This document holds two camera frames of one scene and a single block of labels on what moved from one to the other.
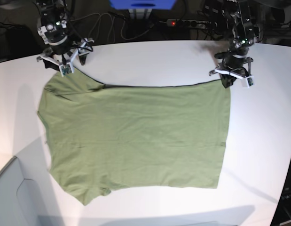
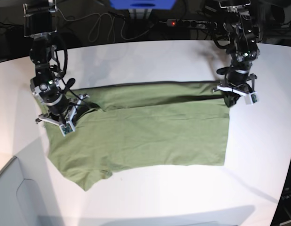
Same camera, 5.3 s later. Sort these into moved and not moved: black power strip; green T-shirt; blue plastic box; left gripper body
Moved: left gripper body; green T-shirt
Not moved: blue plastic box; black power strip
